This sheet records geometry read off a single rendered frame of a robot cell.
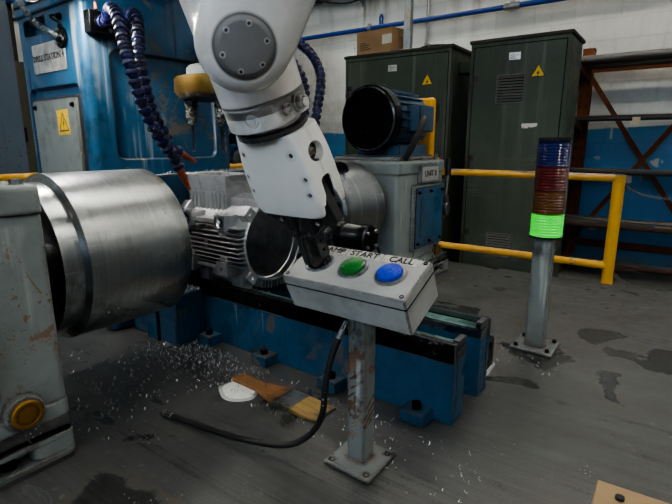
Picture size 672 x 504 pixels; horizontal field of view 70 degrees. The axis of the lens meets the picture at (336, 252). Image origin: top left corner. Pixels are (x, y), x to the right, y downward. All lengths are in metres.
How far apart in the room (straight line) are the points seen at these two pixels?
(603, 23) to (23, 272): 5.58
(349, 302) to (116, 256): 0.35
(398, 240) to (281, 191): 0.82
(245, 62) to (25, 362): 0.48
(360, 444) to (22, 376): 0.43
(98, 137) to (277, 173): 0.65
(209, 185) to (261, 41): 0.66
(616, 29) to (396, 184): 4.69
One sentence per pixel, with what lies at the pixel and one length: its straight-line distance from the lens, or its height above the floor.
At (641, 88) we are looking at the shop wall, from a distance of 5.70.
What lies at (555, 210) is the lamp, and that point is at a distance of 0.99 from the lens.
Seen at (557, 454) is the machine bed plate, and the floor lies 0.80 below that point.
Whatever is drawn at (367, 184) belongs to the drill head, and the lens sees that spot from 1.21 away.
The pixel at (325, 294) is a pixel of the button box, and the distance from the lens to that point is 0.56.
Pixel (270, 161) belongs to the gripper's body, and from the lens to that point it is 0.50.
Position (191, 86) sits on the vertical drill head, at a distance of 0.99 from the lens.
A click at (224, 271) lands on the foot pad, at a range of 0.94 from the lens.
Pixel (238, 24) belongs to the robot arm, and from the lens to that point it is 0.38.
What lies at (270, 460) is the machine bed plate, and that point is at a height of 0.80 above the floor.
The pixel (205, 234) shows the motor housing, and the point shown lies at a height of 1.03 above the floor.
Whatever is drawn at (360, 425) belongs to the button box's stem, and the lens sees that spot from 0.64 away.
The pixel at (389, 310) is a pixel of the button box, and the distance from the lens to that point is 0.52.
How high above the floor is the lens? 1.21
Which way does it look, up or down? 13 degrees down
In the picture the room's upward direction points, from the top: straight up
